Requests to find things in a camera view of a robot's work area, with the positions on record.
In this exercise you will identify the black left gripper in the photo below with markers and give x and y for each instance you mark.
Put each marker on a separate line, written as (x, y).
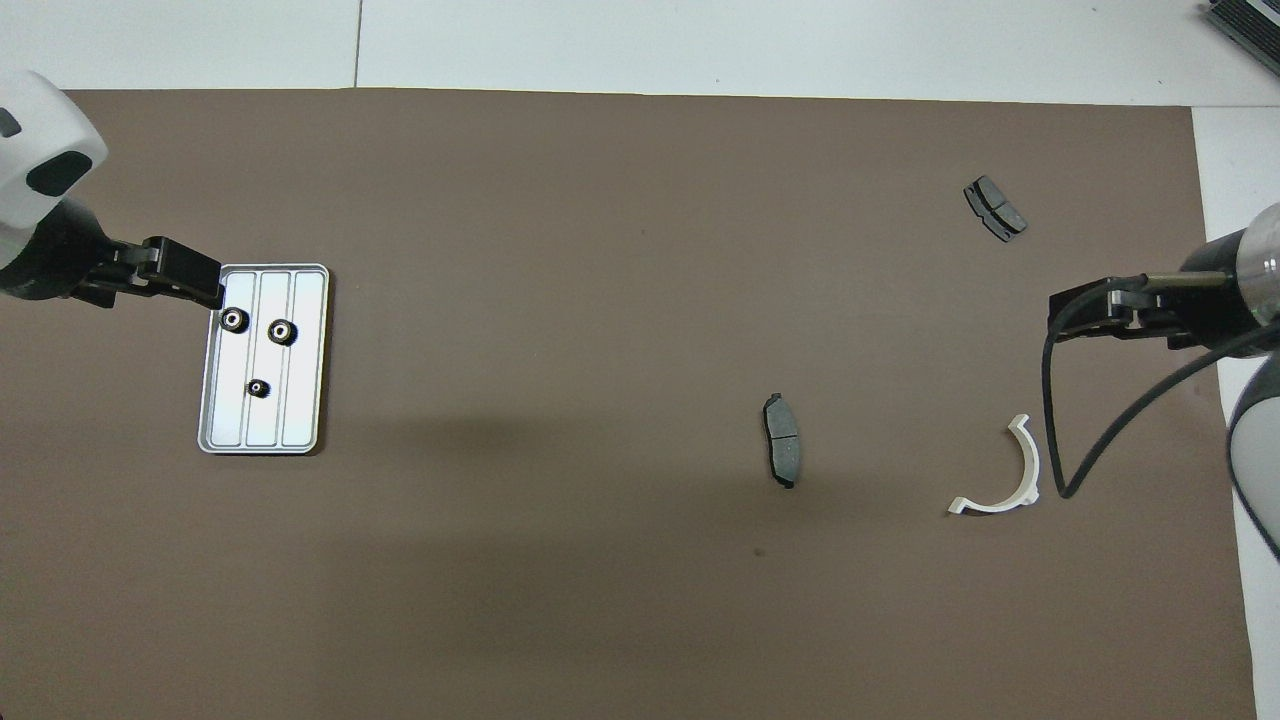
(60, 255)

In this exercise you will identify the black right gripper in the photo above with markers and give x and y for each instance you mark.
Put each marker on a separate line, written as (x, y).
(1215, 305)

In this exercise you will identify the large black bearing gear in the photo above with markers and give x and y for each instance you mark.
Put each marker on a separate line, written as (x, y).
(283, 331)
(233, 319)

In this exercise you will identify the small black bearing gear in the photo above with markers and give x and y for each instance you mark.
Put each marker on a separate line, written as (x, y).
(259, 388)

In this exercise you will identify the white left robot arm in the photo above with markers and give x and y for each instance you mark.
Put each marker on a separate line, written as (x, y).
(40, 130)

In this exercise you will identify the silver ribbed metal tray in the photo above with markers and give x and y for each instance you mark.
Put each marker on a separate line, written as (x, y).
(290, 400)

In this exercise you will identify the short grey brake pad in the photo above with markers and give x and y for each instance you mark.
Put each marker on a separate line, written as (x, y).
(995, 208)

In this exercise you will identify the dark grey ribbed device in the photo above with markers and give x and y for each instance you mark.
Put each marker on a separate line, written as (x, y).
(1250, 25)

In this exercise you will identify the long grey brake pad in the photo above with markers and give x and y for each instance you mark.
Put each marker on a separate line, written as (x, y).
(783, 440)

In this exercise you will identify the brown table mat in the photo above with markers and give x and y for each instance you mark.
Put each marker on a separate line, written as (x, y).
(600, 250)

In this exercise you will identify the white curved plastic bracket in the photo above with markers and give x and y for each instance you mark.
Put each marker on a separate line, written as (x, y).
(1028, 470)

